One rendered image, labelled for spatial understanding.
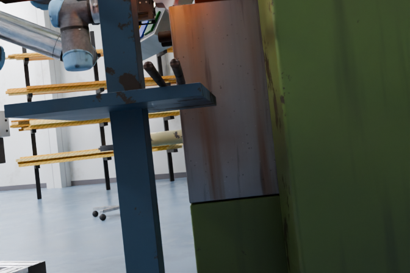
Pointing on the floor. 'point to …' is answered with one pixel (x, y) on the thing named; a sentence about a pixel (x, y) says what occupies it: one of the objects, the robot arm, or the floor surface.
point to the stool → (104, 206)
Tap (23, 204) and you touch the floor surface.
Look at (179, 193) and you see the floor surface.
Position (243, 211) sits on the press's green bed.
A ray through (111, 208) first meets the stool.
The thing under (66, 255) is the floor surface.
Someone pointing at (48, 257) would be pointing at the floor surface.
